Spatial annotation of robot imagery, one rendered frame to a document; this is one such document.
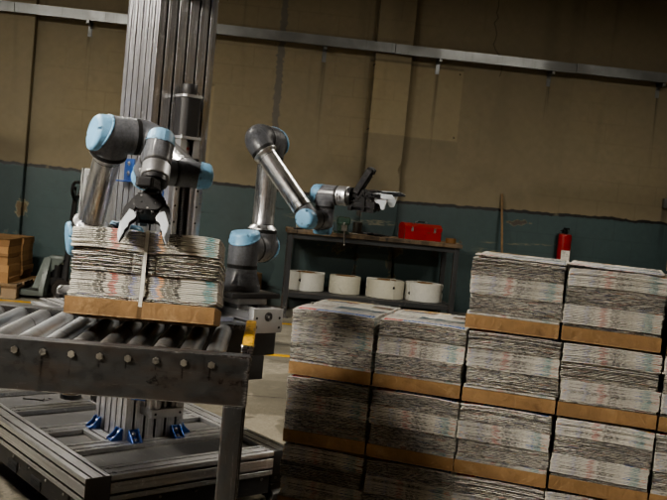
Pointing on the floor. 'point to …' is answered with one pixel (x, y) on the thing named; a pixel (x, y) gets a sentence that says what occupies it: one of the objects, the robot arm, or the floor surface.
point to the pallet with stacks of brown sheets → (15, 264)
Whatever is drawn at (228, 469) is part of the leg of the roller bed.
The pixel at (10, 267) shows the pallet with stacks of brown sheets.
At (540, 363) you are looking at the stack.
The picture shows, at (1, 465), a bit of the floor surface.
